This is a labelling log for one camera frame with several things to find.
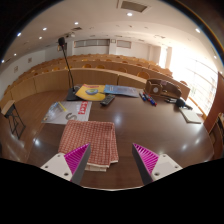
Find red checked towel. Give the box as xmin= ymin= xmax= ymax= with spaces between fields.
xmin=58 ymin=119 xmax=120 ymax=173

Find blue booklet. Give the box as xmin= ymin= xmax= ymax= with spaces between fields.
xmin=103 ymin=84 xmax=141 ymax=98

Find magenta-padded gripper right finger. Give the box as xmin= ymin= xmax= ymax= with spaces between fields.
xmin=131 ymin=142 xmax=183 ymax=185

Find grey printed magazine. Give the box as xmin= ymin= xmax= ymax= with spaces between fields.
xmin=41 ymin=100 xmax=93 ymax=125

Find wooden desk organizer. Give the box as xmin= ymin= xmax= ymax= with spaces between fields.
xmin=144 ymin=78 xmax=183 ymax=100

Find red marker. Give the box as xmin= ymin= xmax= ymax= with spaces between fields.
xmin=143 ymin=92 xmax=158 ymax=107

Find ceiling air vent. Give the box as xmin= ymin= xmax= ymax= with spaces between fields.
xmin=116 ymin=0 xmax=149 ymax=14

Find white notebook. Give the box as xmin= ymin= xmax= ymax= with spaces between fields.
xmin=178 ymin=107 xmax=203 ymax=125

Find yellow pen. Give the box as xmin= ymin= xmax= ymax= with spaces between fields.
xmin=57 ymin=101 xmax=68 ymax=113

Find blue marker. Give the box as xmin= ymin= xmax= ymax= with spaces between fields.
xmin=138 ymin=91 xmax=148 ymax=102

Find black remote control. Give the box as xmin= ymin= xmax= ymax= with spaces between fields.
xmin=99 ymin=93 xmax=116 ymax=107

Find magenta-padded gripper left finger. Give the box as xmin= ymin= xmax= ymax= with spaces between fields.
xmin=39 ymin=142 xmax=92 ymax=185

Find round ceiling lights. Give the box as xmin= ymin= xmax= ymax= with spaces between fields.
xmin=1 ymin=12 xmax=201 ymax=64

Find rows of wooden auditorium seats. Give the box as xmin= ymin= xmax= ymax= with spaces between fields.
xmin=0 ymin=53 xmax=191 ymax=111

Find black gooseneck desk microphone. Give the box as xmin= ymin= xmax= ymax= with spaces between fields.
xmin=57 ymin=36 xmax=81 ymax=102

